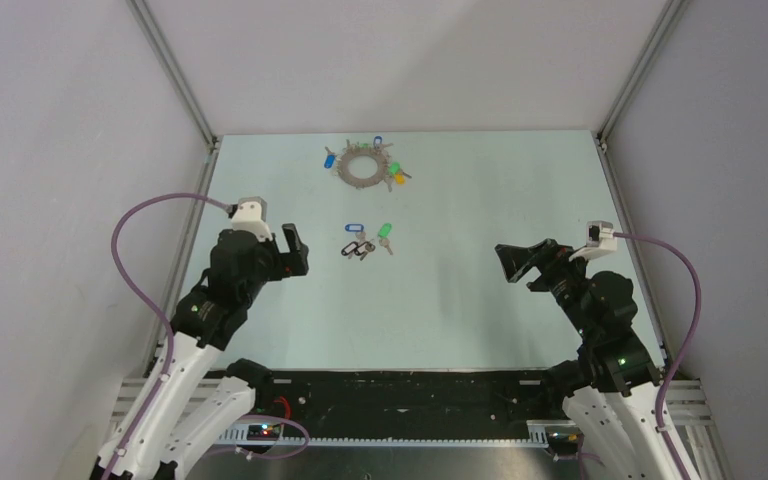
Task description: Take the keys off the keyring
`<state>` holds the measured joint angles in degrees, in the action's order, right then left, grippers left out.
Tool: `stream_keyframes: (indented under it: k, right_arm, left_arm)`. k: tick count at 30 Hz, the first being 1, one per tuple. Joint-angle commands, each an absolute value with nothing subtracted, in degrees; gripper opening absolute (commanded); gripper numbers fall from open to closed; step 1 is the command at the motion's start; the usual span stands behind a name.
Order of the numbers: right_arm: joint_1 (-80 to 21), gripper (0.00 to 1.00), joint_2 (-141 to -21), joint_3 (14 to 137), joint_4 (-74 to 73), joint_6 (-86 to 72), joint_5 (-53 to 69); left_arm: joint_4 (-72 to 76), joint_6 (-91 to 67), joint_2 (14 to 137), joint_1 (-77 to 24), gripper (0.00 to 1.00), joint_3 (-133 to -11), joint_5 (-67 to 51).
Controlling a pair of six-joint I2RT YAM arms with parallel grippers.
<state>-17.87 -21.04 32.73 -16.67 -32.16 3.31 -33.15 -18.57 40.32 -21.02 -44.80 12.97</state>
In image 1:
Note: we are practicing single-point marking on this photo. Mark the right aluminium frame post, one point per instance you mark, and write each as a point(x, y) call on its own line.
point(665, 24)

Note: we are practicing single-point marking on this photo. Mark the black tag key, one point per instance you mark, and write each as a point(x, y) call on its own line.
point(363, 250)
point(350, 250)

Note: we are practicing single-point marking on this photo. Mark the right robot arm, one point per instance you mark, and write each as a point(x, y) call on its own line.
point(612, 391)

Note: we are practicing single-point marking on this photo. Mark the left aluminium frame post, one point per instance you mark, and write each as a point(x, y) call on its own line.
point(167, 61)

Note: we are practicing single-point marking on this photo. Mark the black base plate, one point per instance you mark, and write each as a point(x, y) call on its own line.
point(411, 404)

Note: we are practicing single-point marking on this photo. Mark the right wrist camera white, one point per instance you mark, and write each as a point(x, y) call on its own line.
point(597, 240)

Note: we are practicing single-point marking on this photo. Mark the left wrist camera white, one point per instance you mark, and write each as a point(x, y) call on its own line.
point(250, 216)

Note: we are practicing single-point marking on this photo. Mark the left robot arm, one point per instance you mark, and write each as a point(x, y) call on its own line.
point(157, 439)

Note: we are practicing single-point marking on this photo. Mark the left circuit board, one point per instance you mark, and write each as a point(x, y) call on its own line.
point(263, 432)

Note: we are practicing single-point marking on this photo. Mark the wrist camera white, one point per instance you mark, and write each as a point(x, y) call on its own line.
point(597, 240)
point(250, 216)

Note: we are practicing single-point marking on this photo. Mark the right circuit board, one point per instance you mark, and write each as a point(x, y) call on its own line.
point(564, 439)

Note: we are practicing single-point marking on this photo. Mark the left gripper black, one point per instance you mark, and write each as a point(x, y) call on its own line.
point(287, 263)

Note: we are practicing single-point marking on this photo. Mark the circuit board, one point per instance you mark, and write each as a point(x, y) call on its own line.
point(564, 439)
point(263, 432)

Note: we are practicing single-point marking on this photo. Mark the green tag key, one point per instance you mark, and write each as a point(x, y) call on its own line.
point(383, 237)

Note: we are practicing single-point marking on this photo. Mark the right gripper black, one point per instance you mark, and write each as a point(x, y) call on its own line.
point(516, 259)

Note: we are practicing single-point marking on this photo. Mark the grey toothed keyring disc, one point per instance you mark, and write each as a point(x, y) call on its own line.
point(362, 166)

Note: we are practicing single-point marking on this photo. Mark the grey cable duct strip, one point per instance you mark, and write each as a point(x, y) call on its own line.
point(239, 435)

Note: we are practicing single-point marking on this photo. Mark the aluminium frame post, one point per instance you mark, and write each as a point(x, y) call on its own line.
point(665, 24)
point(167, 61)

